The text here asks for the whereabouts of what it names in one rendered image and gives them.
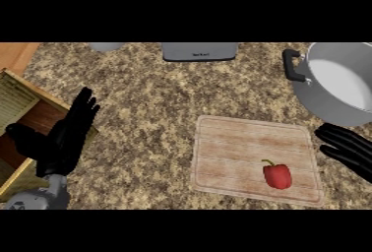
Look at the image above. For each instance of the red bell pepper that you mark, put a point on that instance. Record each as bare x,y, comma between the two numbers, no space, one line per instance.
277,175

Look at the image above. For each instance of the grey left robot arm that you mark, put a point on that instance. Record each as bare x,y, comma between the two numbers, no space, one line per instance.
41,195

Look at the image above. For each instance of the dark grey flat appliance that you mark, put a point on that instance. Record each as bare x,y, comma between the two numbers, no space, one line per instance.
199,51

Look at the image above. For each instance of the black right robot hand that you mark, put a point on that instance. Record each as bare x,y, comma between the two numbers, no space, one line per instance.
348,144

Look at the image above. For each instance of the pale wooden cutting board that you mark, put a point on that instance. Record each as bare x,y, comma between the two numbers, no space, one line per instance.
256,159

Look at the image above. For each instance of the pale grey round object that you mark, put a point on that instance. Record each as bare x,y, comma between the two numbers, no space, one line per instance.
106,46

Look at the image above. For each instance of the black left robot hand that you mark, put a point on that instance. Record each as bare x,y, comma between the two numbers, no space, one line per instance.
65,141

